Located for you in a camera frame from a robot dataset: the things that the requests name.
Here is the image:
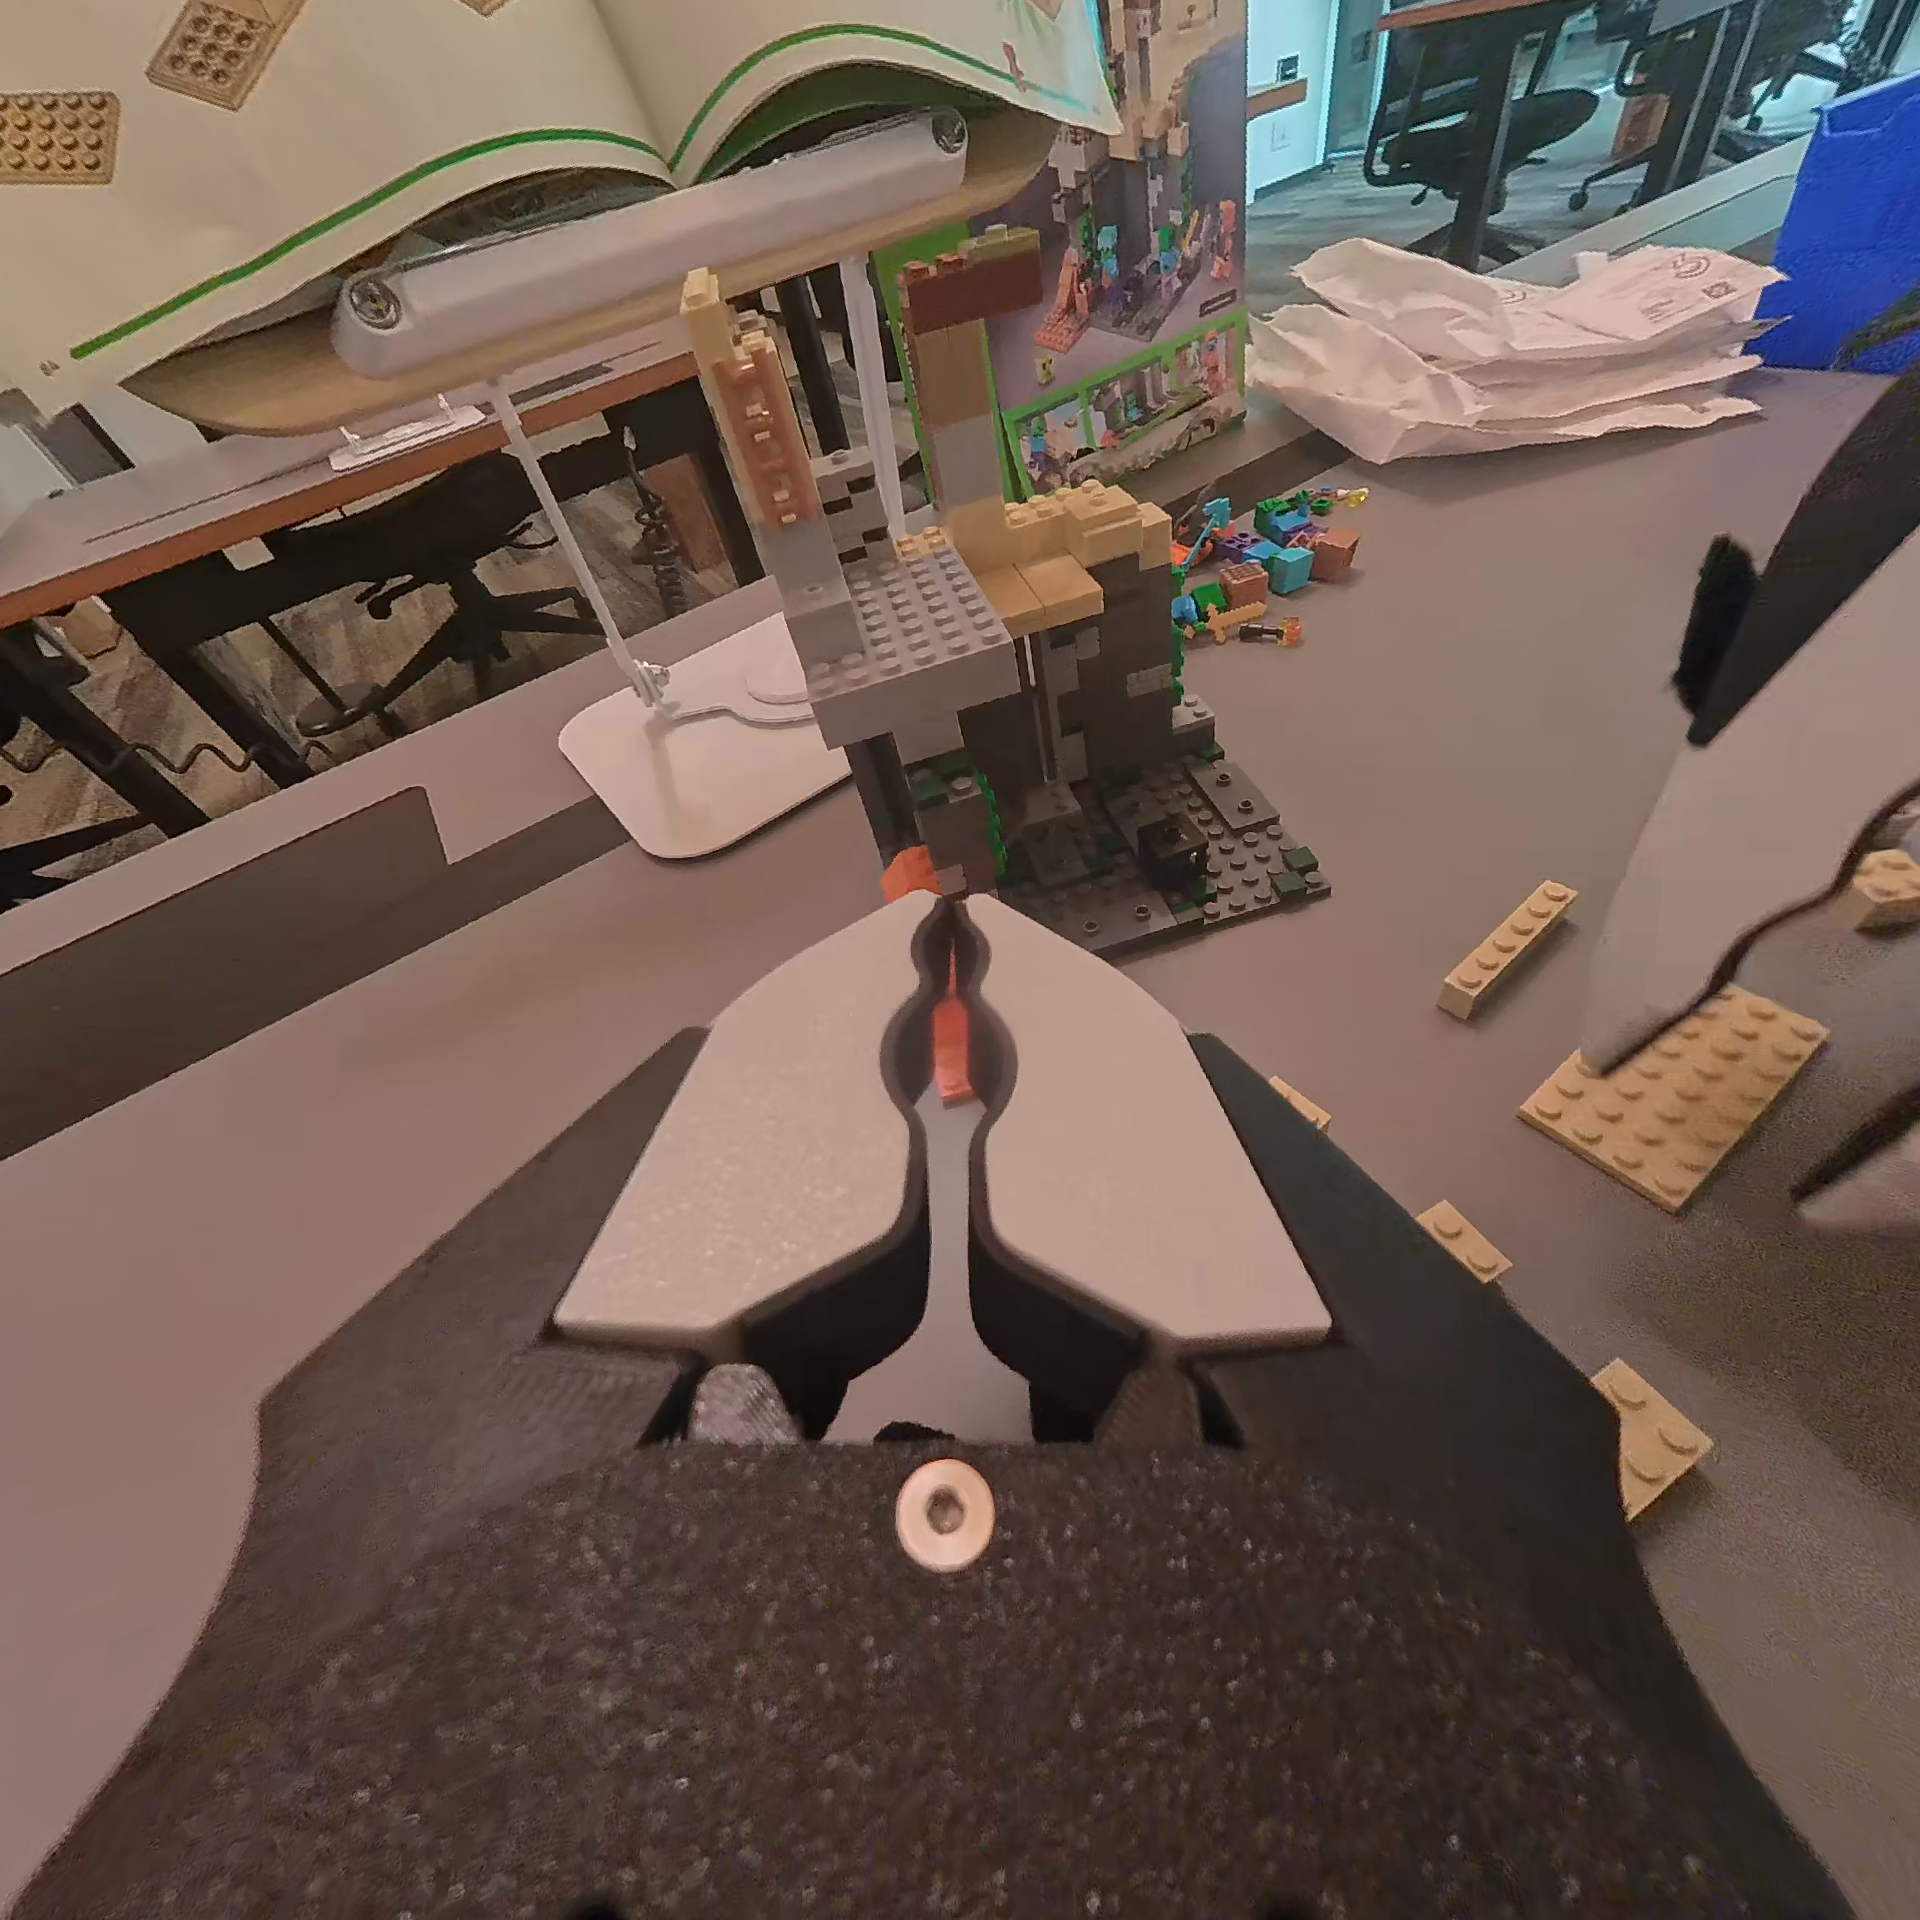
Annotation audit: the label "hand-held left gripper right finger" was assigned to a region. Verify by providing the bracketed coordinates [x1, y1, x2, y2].
[961, 891, 1338, 1374]

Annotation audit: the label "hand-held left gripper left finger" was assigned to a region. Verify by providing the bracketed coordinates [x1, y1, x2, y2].
[552, 891, 961, 1374]

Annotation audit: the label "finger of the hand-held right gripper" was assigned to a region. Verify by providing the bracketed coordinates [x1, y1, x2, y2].
[1793, 1114, 1920, 1239]
[1581, 607, 1920, 1075]

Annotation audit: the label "large tan studded plate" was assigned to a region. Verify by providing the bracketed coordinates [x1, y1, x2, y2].
[1517, 982, 1833, 1213]

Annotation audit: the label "small orange toy piece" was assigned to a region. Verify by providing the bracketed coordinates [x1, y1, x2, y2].
[928, 959, 985, 1114]

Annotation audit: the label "blue plastic bin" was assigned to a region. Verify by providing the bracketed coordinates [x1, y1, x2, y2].
[1747, 67, 1920, 378]

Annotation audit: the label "toy brick building model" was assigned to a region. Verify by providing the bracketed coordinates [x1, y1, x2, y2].
[680, 225, 1334, 962]

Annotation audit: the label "neighbouring wood-edged desk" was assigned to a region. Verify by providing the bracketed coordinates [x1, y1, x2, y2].
[0, 346, 723, 633]

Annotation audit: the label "tan long narrow brick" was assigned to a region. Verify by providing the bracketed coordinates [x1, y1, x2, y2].
[1437, 879, 1580, 1021]

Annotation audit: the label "white paper bags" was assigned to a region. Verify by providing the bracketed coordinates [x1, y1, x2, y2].
[1249, 237, 1790, 462]

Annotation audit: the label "white book stand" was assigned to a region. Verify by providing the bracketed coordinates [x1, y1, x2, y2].
[120, 106, 1058, 859]

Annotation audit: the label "pile of small colourful bricks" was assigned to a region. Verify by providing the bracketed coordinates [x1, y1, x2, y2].
[1170, 486, 1369, 649]

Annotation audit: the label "black office chair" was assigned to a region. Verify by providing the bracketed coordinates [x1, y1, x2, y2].
[1569, 0, 1778, 212]
[90, 451, 617, 781]
[1362, 0, 1604, 266]

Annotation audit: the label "toy brick set box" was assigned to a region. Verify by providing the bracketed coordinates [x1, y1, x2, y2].
[885, 0, 1251, 500]

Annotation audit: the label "open instruction booklet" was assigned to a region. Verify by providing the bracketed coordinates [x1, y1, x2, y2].
[0, 0, 1128, 406]

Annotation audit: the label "dark desk cable cover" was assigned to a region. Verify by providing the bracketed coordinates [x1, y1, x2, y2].
[0, 785, 453, 1161]

